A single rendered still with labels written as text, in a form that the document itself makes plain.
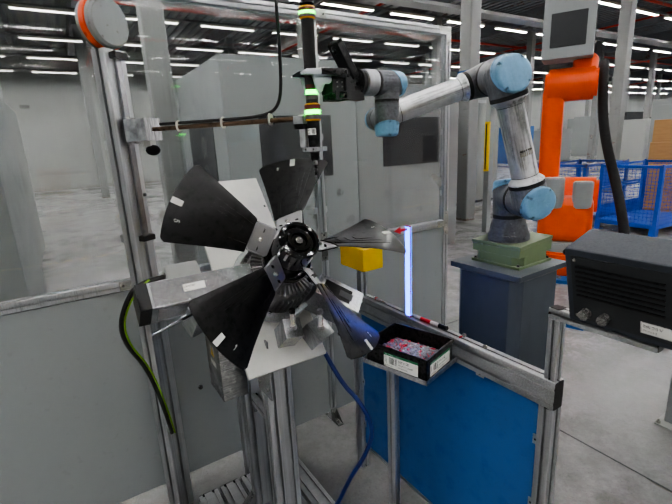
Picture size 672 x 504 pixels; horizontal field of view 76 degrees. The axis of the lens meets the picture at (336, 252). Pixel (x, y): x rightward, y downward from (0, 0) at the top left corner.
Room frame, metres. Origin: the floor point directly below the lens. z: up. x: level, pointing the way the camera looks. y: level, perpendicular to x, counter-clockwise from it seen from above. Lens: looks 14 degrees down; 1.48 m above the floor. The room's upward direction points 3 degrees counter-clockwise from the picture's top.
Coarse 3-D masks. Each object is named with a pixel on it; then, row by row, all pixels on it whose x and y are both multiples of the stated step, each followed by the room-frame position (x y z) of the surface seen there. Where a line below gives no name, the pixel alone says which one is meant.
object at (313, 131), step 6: (300, 0) 1.23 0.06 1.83; (306, 0) 1.22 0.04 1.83; (312, 0) 1.23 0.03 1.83; (318, 120) 1.23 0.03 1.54; (312, 126) 1.22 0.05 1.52; (318, 126) 1.23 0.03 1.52; (312, 132) 1.22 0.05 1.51; (318, 132) 1.23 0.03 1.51; (312, 138) 1.22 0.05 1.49; (318, 138) 1.23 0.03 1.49; (312, 144) 1.22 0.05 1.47; (318, 144) 1.23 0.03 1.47; (312, 156) 1.23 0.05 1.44; (318, 156) 1.23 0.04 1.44
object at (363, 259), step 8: (344, 248) 1.69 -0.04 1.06; (352, 248) 1.64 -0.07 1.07; (360, 248) 1.62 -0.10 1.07; (368, 248) 1.61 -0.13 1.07; (344, 256) 1.69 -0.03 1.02; (352, 256) 1.65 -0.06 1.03; (360, 256) 1.60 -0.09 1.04; (368, 256) 1.60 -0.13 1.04; (376, 256) 1.62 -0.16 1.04; (344, 264) 1.70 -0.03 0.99; (352, 264) 1.65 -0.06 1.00; (360, 264) 1.60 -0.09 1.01; (368, 264) 1.60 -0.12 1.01; (376, 264) 1.62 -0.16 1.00
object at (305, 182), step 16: (288, 160) 1.44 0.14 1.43; (304, 160) 1.42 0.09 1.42; (320, 160) 1.42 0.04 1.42; (272, 176) 1.40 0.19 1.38; (288, 176) 1.38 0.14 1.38; (304, 176) 1.36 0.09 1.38; (272, 192) 1.36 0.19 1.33; (288, 192) 1.33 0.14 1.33; (304, 192) 1.31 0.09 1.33; (272, 208) 1.32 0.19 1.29; (288, 208) 1.28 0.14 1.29
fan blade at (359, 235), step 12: (348, 228) 1.38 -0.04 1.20; (360, 228) 1.37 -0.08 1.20; (384, 228) 1.38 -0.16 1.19; (324, 240) 1.28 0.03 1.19; (336, 240) 1.26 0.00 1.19; (348, 240) 1.26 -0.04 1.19; (360, 240) 1.27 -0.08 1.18; (372, 240) 1.28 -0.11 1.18; (384, 240) 1.29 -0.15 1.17; (396, 240) 1.31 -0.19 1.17
